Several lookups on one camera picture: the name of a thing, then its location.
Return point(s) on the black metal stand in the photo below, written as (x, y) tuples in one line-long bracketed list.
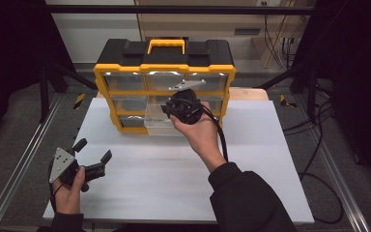
[(44, 93), (310, 90)]

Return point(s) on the wooden background cabinet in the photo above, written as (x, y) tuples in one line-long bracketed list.
[(206, 22)]

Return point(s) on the yellow and black organizer cabinet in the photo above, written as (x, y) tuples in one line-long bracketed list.
[(174, 53)]

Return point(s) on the person's right hand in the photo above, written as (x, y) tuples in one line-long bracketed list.
[(203, 138)]

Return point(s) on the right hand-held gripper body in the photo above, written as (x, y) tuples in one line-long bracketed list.
[(186, 108)]

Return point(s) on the set of clear drawers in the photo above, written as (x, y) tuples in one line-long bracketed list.
[(124, 82)]

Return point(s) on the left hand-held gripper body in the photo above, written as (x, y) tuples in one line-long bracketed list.
[(61, 164)]

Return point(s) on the black and yellow tape strip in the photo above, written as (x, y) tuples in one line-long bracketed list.
[(79, 101), (285, 100)]

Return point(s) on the person's left hand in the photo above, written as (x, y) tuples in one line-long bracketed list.
[(67, 199)]

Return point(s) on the clear plastic organizer drawer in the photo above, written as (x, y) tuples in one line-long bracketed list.
[(156, 124)]

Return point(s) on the black curtain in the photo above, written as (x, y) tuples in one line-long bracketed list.
[(357, 64), (9, 48)]

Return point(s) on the wooden table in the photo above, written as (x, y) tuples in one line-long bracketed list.
[(248, 94)]

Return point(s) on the black metal frame bar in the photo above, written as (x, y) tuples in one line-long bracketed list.
[(174, 9)]

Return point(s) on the aluminium floor rail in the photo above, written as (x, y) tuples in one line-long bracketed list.
[(22, 161), (341, 190)]

